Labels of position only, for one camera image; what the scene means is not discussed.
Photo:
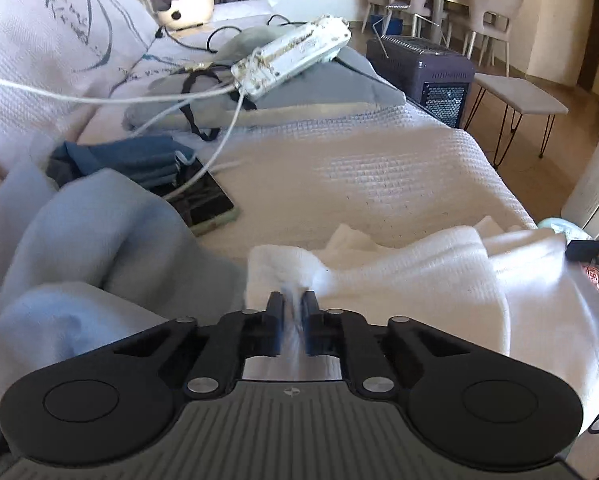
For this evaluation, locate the printed white blanket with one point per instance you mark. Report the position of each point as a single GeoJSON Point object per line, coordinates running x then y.
{"type": "Point", "coordinates": [39, 60]}

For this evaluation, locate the pink packet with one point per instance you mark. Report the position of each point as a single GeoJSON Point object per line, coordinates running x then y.
{"type": "Point", "coordinates": [593, 275]}

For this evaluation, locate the beige handheld device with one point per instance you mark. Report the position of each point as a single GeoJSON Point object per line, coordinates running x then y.
{"type": "Point", "coordinates": [189, 7]}

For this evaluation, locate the trash bin with plastic bag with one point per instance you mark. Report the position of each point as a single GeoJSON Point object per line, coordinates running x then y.
{"type": "Point", "coordinates": [559, 225]}

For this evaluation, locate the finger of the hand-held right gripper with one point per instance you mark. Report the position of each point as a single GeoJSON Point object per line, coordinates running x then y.
{"type": "Point", "coordinates": [594, 251]}

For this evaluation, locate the light blue garment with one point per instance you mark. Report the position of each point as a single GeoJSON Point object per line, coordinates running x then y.
{"type": "Point", "coordinates": [89, 260]}

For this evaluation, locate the grey pillow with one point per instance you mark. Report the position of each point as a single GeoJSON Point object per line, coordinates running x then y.
{"type": "Point", "coordinates": [349, 85]}

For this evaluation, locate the cream white sweater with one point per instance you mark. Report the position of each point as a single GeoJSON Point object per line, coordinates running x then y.
{"type": "Point", "coordinates": [429, 280]}

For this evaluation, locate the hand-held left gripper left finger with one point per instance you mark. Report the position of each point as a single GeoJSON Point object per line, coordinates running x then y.
{"type": "Point", "coordinates": [275, 325]}

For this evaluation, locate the white power strip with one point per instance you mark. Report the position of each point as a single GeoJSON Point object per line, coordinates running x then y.
{"type": "Point", "coordinates": [294, 55]}

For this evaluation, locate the dark blue cloth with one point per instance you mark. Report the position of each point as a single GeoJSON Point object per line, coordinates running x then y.
{"type": "Point", "coordinates": [124, 157]}

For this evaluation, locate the blue storage box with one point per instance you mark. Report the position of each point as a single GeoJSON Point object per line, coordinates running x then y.
{"type": "Point", "coordinates": [395, 22]}

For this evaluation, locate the grey bench with hairpin legs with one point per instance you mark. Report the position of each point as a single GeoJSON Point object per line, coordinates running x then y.
{"type": "Point", "coordinates": [519, 92]}

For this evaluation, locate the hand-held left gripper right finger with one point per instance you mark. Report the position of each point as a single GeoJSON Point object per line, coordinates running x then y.
{"type": "Point", "coordinates": [310, 325]}

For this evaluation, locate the dark blue space heater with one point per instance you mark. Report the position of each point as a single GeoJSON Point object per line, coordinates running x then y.
{"type": "Point", "coordinates": [419, 70]}

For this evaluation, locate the smartphone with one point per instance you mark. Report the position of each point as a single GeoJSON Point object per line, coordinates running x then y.
{"type": "Point", "coordinates": [204, 205]}

